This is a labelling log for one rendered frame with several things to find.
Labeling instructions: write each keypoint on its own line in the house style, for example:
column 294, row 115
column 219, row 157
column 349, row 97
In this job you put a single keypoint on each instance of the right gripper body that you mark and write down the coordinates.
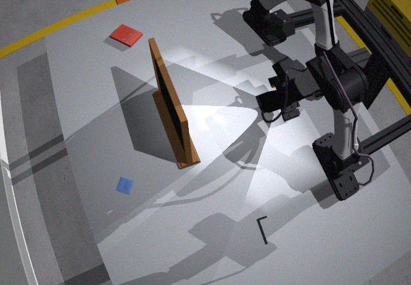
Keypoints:
column 318, row 93

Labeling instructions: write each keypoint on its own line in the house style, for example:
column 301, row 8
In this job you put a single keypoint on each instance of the red flat block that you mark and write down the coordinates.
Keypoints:
column 126, row 35

